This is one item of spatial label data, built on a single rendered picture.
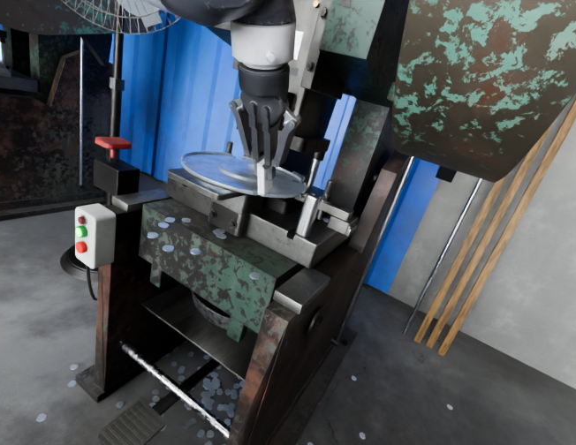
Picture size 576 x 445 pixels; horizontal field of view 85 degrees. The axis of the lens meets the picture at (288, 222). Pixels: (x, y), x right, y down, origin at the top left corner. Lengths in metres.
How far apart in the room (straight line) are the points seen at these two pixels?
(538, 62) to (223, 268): 0.59
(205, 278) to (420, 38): 0.59
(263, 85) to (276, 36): 0.06
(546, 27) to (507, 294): 1.73
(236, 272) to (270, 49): 0.42
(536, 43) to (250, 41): 0.31
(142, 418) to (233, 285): 0.44
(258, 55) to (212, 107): 2.02
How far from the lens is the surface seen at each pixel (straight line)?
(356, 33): 0.65
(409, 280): 2.04
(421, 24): 0.42
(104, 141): 0.88
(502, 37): 0.41
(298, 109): 0.72
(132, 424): 0.97
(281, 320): 0.57
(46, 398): 1.26
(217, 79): 2.46
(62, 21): 1.92
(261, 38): 0.45
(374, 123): 0.92
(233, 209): 0.71
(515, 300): 2.06
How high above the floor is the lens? 0.97
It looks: 22 degrees down
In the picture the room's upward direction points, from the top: 16 degrees clockwise
